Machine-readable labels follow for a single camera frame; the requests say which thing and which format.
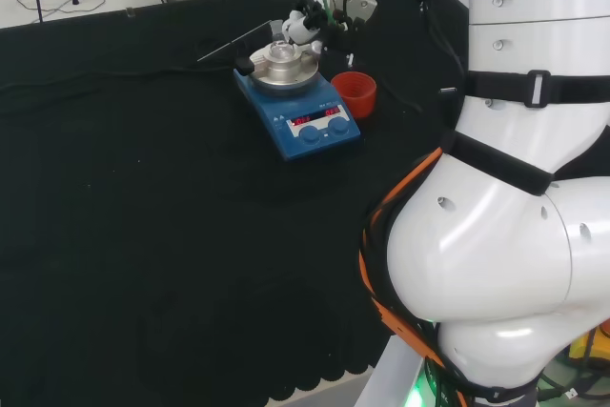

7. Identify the blue heater with steel plate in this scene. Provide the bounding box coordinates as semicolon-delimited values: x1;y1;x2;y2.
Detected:
233;41;362;164

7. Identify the clear round-bottom glass flask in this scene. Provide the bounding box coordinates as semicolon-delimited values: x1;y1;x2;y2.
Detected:
268;19;295;63

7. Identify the yellow stop button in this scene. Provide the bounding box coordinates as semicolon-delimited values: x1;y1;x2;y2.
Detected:
568;324;610;373

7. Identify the thin steel probe rod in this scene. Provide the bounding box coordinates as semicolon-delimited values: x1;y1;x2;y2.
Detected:
196;20;274;64

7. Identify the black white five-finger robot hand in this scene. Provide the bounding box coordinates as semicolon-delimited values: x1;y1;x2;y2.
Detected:
280;0;355;56

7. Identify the orange robot cable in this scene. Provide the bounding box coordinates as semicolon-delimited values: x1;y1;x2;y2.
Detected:
356;146;471;407

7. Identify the red-orange ribbed cup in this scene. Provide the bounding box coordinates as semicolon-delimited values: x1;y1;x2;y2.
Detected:
330;71;378;119

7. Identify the black bench cloth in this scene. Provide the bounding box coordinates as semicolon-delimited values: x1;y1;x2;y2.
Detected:
0;0;472;404

